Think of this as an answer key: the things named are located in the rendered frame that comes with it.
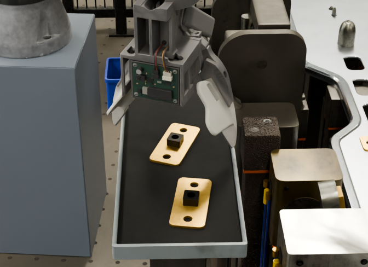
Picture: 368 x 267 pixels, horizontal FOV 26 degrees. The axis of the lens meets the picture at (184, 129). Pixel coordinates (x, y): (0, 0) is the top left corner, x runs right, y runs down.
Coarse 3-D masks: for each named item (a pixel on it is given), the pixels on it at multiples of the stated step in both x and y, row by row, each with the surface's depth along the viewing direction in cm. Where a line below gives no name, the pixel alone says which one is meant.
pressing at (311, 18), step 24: (312, 0) 170; (336, 0) 170; (360, 0) 170; (312, 24) 161; (336, 24) 161; (360, 24) 161; (312, 48) 152; (336, 48) 152; (360, 48) 152; (312, 72) 145; (336, 72) 144; (360, 72) 144; (360, 96) 137; (360, 120) 131; (336, 144) 124; (360, 144) 125; (360, 168) 120; (360, 192) 115
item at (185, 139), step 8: (176, 128) 99; (184, 128) 100; (192, 128) 99; (168, 136) 96; (176, 136) 97; (184, 136) 98; (192, 136) 98; (160, 144) 96; (168, 144) 96; (176, 144) 96; (184, 144) 96; (160, 152) 95; (168, 152) 95; (176, 152) 95; (184, 152) 95; (152, 160) 94; (160, 160) 94; (168, 160) 94; (176, 160) 94
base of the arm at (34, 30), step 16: (0, 0) 124; (16, 0) 124; (32, 0) 125; (48, 0) 127; (0, 16) 126; (16, 16) 125; (32, 16) 126; (48, 16) 127; (64, 16) 131; (0, 32) 126; (16, 32) 126; (32, 32) 126; (48, 32) 129; (64, 32) 130; (0, 48) 127; (16, 48) 127; (32, 48) 127; (48, 48) 128
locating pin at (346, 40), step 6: (342, 24) 151; (348, 24) 150; (354, 24) 151; (342, 30) 151; (348, 30) 150; (354, 30) 151; (342, 36) 151; (348, 36) 151; (354, 36) 152; (342, 42) 152; (348, 42) 152
